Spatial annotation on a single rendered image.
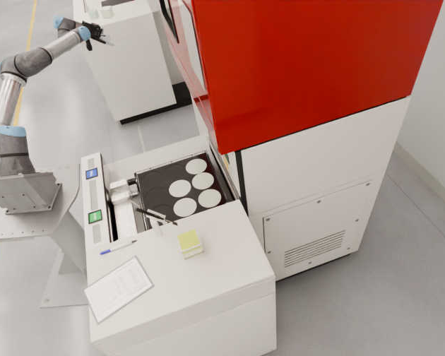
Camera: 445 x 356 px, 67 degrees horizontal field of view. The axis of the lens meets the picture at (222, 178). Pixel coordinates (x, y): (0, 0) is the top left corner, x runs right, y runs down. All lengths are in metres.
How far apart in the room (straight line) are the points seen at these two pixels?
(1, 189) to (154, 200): 0.69
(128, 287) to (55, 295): 1.37
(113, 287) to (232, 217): 0.49
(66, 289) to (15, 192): 0.98
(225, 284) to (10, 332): 1.76
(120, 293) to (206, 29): 0.87
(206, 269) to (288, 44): 0.76
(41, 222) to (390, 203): 2.18
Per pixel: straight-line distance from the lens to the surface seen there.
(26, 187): 1.74
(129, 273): 1.28
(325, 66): 1.13
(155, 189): 1.56
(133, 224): 1.50
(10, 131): 1.78
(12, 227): 1.88
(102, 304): 1.27
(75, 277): 2.58
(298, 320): 2.15
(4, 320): 2.73
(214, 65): 0.96
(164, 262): 1.26
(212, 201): 1.44
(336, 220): 1.84
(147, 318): 1.19
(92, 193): 1.59
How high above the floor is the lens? 2.03
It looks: 48 degrees down
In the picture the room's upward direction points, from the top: 11 degrees counter-clockwise
